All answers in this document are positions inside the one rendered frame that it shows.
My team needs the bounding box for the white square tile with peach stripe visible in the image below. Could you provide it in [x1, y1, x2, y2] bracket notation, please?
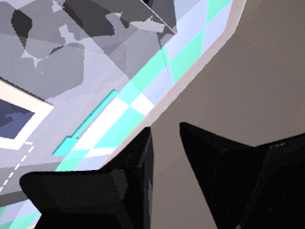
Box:
[0, 79, 53, 150]

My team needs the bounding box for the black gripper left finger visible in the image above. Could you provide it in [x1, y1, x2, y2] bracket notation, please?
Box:
[19, 128, 155, 229]

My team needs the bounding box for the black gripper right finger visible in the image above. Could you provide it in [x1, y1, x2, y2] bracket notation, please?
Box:
[180, 122, 305, 229]

